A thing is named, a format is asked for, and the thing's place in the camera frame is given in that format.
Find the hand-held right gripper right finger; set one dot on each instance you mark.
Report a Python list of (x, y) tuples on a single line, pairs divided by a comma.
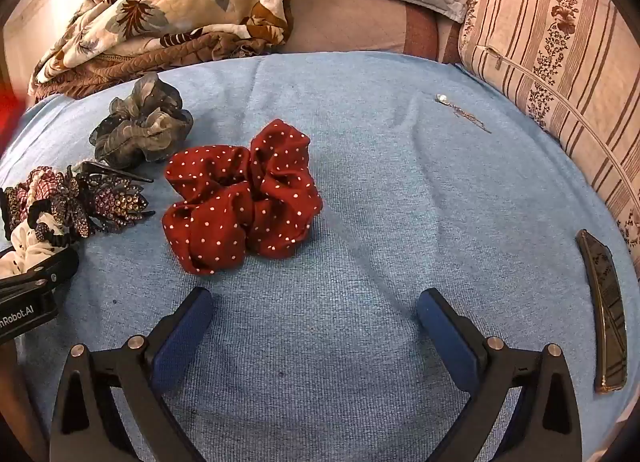
[(445, 337)]

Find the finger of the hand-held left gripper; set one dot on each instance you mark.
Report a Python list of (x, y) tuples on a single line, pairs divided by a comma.
[(30, 307)]

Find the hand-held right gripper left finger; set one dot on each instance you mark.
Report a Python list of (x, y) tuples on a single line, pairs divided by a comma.
[(185, 332)]

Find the white scrunchie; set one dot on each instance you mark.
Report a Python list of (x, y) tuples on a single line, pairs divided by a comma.
[(27, 247)]

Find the black ruffled scrunchie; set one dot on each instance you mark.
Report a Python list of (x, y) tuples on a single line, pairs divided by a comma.
[(67, 236), (5, 212)]

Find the red checked scrunchie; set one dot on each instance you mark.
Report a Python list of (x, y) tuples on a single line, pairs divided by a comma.
[(25, 197)]

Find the red white-dotted scrunchie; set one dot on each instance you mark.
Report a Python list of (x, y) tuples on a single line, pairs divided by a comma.
[(225, 212)]

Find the dark rhinestone flower hair clip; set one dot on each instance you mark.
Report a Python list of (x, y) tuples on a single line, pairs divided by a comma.
[(105, 202)]

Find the dark tortoiseshell hair barrette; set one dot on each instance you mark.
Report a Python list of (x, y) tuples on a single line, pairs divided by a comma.
[(607, 312)]

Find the grey organza scrunchie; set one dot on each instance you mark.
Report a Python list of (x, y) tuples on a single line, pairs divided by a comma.
[(140, 127)]

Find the brown quilted blanket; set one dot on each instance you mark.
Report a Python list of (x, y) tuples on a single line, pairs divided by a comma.
[(150, 55)]

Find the striped floral pillow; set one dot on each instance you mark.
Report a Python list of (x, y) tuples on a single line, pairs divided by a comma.
[(550, 42)]

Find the pink bedsheet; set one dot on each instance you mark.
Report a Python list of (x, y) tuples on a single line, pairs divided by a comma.
[(360, 25)]

